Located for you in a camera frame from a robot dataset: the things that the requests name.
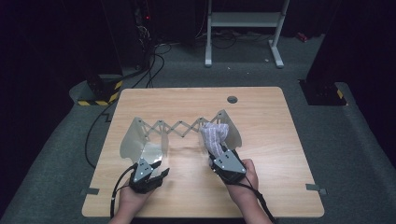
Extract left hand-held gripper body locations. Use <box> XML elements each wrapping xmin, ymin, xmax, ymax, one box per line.
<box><xmin>129</xmin><ymin>158</ymin><xmax>165</xmax><ymax>194</ymax></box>

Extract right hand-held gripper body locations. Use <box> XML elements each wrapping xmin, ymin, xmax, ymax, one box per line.
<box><xmin>208</xmin><ymin>148</ymin><xmax>247</xmax><ymax>185</ymax></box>

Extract striped purple-white cloth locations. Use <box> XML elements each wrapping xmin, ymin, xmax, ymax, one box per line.
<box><xmin>199</xmin><ymin>121</ymin><xmax>230</xmax><ymax>158</ymax></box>

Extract expandable grey metal bookend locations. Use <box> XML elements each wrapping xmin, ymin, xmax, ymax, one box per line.
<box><xmin>120</xmin><ymin>108</ymin><xmax>243</xmax><ymax>171</ymax></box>

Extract person's right hand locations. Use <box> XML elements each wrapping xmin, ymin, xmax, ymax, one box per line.
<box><xmin>225</xmin><ymin>159</ymin><xmax>260</xmax><ymax>204</ymax></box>

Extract person's left hand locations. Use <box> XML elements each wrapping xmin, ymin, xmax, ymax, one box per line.
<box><xmin>118</xmin><ymin>185</ymin><xmax>155</xmax><ymax>222</ymax></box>

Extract grey tape strip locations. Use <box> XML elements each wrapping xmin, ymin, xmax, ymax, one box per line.
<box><xmin>81</xmin><ymin>187</ymin><xmax>101</xmax><ymax>196</ymax></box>
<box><xmin>304</xmin><ymin>183</ymin><xmax>328</xmax><ymax>196</ymax></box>

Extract black-yellow striped stand base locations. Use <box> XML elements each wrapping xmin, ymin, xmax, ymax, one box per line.
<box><xmin>77</xmin><ymin>74</ymin><xmax>124</xmax><ymax>106</ymax></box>

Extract black stand base yellow mark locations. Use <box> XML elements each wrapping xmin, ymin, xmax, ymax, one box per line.
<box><xmin>298</xmin><ymin>78</ymin><xmax>348</xmax><ymax>106</ymax></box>

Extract white metal stand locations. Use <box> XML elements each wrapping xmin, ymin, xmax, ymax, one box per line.
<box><xmin>204</xmin><ymin>0</ymin><xmax>290</xmax><ymax>69</ymax></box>

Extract black equipment rack red light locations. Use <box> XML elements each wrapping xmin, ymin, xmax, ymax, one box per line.
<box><xmin>134</xmin><ymin>0</ymin><xmax>157</xmax><ymax>71</ymax></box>

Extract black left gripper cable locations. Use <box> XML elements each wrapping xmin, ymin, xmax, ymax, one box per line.
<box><xmin>109</xmin><ymin>163</ymin><xmax>138</xmax><ymax>218</ymax></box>

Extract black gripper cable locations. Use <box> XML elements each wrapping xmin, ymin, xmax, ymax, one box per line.
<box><xmin>109</xmin><ymin>163</ymin><xmax>138</xmax><ymax>218</ymax></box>
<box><xmin>236</xmin><ymin>175</ymin><xmax>278</xmax><ymax>223</ymax></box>

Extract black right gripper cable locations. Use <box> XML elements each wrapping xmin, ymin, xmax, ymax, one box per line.
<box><xmin>236</xmin><ymin>175</ymin><xmax>278</xmax><ymax>223</ymax></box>

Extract long black floor cable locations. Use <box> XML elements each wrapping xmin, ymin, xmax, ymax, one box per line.
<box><xmin>84</xmin><ymin>98</ymin><xmax>118</xmax><ymax>170</ymax></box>

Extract looped black floor cables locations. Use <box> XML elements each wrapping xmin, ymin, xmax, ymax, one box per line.
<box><xmin>130</xmin><ymin>43</ymin><xmax>173</xmax><ymax>90</ymax></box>

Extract black cables under stand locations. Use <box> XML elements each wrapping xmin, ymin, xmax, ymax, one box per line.
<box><xmin>195</xmin><ymin>29</ymin><xmax>275</xmax><ymax>49</ymax></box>

